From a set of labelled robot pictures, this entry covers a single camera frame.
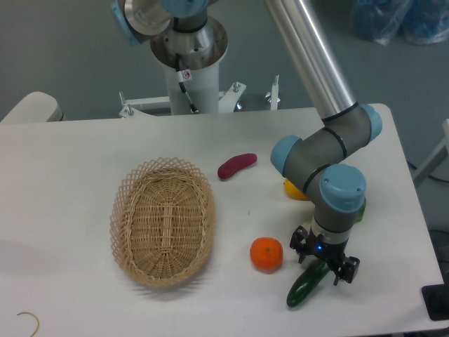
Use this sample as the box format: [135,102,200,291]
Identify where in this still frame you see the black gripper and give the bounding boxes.
[290,225,360,286]

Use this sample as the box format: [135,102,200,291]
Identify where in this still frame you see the dark green cucumber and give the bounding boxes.
[286,260,330,308]

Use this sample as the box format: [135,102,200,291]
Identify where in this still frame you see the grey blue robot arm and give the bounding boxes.
[112,1,382,282]

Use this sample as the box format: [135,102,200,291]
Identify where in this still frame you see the orange tangerine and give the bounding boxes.
[250,237,283,272]

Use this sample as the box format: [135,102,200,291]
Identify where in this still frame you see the green bok choy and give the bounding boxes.
[302,197,367,229]

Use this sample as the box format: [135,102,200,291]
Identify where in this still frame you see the yellow mango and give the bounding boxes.
[283,179,309,201]

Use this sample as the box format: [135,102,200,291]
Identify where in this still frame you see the black device at table edge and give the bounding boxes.
[422,284,448,321]

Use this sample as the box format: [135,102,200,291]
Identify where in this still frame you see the purple sweet potato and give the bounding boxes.
[217,153,257,180]

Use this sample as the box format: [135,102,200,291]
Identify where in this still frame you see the woven wicker basket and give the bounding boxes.
[110,157,215,288]

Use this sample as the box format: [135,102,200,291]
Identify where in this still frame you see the blue plastic bag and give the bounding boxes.
[351,1,448,45]

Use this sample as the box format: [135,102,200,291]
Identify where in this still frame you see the tan rubber band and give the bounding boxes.
[16,312,41,336]

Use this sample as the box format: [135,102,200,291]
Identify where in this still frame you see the white chair back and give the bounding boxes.
[1,91,66,125]

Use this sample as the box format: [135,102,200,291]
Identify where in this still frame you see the white frame at right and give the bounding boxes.
[412,119,448,187]

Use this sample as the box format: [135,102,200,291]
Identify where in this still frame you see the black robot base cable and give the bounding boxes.
[174,53,199,114]

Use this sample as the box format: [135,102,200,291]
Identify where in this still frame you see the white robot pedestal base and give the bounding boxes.
[117,17,283,119]

